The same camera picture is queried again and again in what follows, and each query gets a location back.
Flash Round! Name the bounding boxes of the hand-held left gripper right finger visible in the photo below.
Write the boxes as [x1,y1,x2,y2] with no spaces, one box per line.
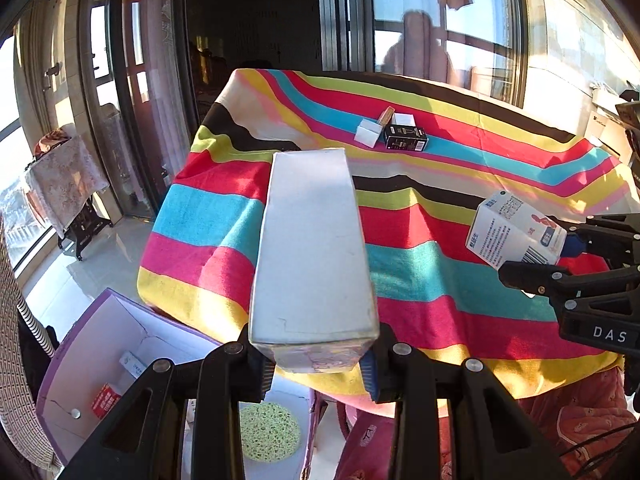
[360,325,571,480]

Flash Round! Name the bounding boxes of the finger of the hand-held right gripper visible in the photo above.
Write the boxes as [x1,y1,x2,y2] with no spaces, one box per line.
[552,212,640,261]
[499,260,640,299]

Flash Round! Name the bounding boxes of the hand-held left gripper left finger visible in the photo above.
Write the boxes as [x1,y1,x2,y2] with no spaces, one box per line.
[60,340,275,480]

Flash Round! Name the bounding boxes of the round green sponge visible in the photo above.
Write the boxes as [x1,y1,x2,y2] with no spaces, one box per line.
[240,401,302,462]

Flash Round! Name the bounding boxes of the small white milk carton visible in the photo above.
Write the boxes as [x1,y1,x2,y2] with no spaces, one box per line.
[467,190,568,270]

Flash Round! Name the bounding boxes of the large white box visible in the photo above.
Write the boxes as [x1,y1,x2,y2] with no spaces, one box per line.
[248,147,381,375]

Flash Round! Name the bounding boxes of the teal and white box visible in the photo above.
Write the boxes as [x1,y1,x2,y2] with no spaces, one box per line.
[119,351,147,377]

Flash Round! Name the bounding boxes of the purple cardboard box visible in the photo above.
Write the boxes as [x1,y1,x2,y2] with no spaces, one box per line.
[36,287,328,480]

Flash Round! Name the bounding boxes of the white appliance carton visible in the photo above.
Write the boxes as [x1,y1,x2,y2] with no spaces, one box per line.
[586,82,640,161]

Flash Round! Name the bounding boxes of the colourful striped blanket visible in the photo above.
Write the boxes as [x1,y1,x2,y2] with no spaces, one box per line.
[137,67,633,413]

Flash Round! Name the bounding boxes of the red and white packet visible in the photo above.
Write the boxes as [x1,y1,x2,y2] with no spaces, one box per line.
[91,382,122,418]

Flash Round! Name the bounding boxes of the black box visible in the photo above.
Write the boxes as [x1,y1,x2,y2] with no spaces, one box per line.
[383,124,429,152]

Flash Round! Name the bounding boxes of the white box with printed side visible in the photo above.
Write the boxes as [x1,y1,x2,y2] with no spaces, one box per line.
[353,119,382,149]

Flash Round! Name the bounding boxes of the dark wooden stand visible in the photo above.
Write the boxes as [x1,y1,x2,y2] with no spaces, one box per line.
[57,195,114,262]

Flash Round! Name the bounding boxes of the balcony window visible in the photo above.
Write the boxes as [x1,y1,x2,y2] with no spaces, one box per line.
[320,0,531,108]

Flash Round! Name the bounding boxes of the white wicker chair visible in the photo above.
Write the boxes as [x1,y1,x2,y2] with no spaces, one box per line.
[0,220,58,468]

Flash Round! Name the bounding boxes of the side table with cloth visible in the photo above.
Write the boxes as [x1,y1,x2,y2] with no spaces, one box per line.
[24,130,110,237]

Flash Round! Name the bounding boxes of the sliding glass door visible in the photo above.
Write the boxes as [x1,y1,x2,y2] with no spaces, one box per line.
[80,0,201,221]

